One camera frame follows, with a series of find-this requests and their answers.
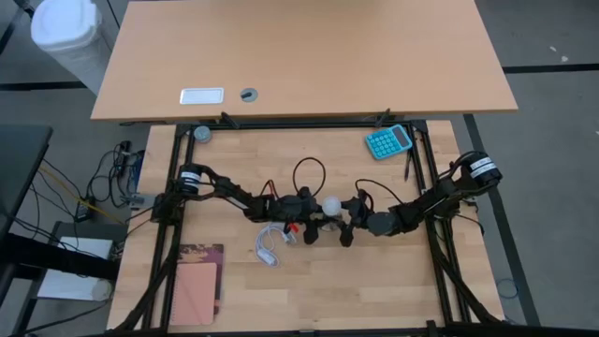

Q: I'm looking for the black aluminium table frame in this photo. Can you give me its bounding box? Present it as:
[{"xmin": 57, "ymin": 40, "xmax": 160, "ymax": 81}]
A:
[{"xmin": 107, "ymin": 119, "xmax": 511, "ymax": 337}]

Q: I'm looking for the white power cord with plug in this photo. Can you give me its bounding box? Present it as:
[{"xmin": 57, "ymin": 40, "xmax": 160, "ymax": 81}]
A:
[{"xmin": 255, "ymin": 222, "xmax": 297, "ymax": 269}]

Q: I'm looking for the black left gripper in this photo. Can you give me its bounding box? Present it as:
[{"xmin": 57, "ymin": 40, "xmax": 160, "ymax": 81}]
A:
[{"xmin": 270, "ymin": 185, "xmax": 325, "ymax": 246}]

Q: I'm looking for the pink spiral notebook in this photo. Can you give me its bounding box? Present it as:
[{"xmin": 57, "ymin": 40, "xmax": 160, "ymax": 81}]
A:
[{"xmin": 168, "ymin": 261, "xmax": 219, "ymax": 327}]

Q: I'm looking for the teal calculator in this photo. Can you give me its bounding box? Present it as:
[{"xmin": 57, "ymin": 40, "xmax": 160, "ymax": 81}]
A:
[{"xmin": 364, "ymin": 124, "xmax": 414, "ymax": 161}]

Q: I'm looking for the black floor cable tangle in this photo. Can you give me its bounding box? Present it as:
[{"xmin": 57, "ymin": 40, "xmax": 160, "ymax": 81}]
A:
[{"xmin": 86, "ymin": 139, "xmax": 146, "ymax": 207}]

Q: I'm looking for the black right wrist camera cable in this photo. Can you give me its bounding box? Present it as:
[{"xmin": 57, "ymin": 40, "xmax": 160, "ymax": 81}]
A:
[{"xmin": 354, "ymin": 178, "xmax": 406, "ymax": 207}]

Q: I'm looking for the white lightbulb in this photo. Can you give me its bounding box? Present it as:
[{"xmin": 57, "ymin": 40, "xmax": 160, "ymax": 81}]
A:
[{"xmin": 321, "ymin": 196, "xmax": 343, "ymax": 218}]

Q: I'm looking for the white box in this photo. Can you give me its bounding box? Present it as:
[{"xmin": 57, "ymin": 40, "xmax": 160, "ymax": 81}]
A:
[{"xmin": 37, "ymin": 236, "xmax": 114, "ymax": 301}]

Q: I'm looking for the black floor beam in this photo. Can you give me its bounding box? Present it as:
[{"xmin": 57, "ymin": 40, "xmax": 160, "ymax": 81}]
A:
[{"xmin": 0, "ymin": 232, "xmax": 121, "ymax": 282}]

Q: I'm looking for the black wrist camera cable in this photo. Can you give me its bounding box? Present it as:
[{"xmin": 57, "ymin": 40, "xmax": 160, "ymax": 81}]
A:
[
  {"xmin": 292, "ymin": 156, "xmax": 327, "ymax": 198},
  {"xmin": 354, "ymin": 178, "xmax": 406, "ymax": 207}
]

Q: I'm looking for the light wooden desk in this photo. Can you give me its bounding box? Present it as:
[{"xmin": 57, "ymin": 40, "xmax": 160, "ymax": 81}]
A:
[{"xmin": 90, "ymin": 0, "xmax": 519, "ymax": 123}]

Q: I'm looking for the black left wrist camera cable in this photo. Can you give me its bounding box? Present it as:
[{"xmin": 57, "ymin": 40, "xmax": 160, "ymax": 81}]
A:
[{"xmin": 292, "ymin": 156, "xmax": 327, "ymax": 198}]

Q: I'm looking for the black power adapter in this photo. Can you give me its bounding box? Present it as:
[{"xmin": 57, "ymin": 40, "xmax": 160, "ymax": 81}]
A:
[{"xmin": 74, "ymin": 196, "xmax": 94, "ymax": 224}]

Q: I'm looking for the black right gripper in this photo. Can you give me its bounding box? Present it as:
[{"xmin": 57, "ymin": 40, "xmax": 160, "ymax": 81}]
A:
[{"xmin": 339, "ymin": 197, "xmax": 401, "ymax": 249}]

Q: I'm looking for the grey metal bracket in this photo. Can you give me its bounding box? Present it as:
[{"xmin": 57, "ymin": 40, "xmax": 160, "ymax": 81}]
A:
[{"xmin": 122, "ymin": 193, "xmax": 156, "ymax": 211}]

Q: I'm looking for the yellow floor cable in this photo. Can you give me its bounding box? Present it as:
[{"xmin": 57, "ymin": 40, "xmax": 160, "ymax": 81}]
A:
[{"xmin": 39, "ymin": 167, "xmax": 124, "ymax": 225}]

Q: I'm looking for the white trash bin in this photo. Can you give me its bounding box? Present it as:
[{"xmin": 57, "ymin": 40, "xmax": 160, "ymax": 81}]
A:
[{"xmin": 30, "ymin": 0, "xmax": 111, "ymax": 95}]

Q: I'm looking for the dark patterned book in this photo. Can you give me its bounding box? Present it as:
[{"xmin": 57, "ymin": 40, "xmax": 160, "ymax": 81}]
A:
[{"xmin": 177, "ymin": 242, "xmax": 225, "ymax": 315}]

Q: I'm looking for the black side table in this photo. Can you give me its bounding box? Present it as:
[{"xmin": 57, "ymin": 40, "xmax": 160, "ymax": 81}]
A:
[{"xmin": 0, "ymin": 124, "xmax": 53, "ymax": 244}]

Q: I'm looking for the silver rectangular desk plate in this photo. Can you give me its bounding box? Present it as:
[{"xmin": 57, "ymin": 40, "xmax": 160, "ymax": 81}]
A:
[{"xmin": 179, "ymin": 87, "xmax": 225, "ymax": 106}]

